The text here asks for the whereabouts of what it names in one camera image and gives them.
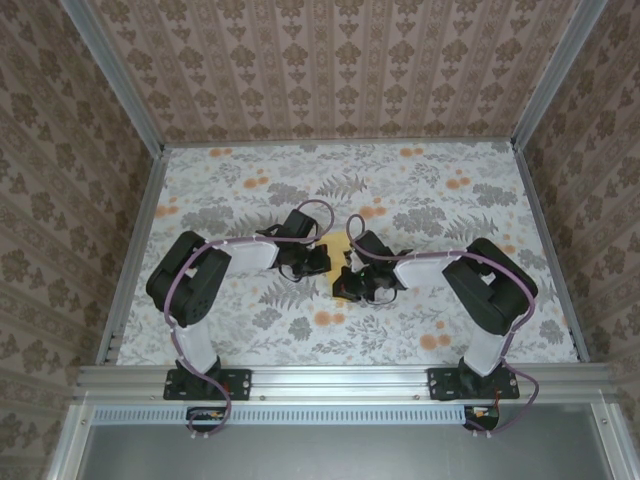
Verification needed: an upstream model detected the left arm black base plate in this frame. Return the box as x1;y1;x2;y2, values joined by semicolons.
163;368;252;401

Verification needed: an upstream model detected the aluminium cross rail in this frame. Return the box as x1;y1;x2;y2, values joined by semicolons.
74;363;621;402

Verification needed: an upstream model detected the aluminium framed metal panel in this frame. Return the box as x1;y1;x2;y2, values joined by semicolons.
47;402;629;480

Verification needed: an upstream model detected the gripper thin black cable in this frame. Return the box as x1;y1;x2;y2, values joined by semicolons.
277;264;309;284
364;287;401;305

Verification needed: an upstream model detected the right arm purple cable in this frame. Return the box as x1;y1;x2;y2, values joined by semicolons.
345;214;539;441

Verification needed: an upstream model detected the aluminium corner post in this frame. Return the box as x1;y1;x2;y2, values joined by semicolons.
63;0;167;154
508;0;615;151

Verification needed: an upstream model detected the slotted grey cable duct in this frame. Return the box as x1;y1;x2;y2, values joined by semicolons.
92;405;469;424

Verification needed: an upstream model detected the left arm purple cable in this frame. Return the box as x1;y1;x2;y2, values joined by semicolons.
163;198;336;441

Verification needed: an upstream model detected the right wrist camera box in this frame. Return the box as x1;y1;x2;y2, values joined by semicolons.
344;249;369;274

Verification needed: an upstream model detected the black connector board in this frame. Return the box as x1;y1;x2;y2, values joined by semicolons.
463;403;502;432
185;406;232;434

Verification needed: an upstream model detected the floral table cover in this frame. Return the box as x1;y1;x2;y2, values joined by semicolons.
107;141;581;366

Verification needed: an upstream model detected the yellow cloth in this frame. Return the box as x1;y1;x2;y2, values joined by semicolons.
319;230;351;301

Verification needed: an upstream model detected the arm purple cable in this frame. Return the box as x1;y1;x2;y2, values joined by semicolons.
163;198;336;441
345;214;539;441

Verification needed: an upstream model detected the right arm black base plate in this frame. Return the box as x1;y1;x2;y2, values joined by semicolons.
427;367;521;401

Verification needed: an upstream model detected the aluminium side rail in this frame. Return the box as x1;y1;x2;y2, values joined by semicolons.
511;142;592;364
97;147;170;366

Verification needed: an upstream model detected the right gripper thin black cable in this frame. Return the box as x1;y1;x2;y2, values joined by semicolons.
364;287;401;305

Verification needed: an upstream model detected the left gripper thin black cable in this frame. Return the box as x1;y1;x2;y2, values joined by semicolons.
277;264;309;284

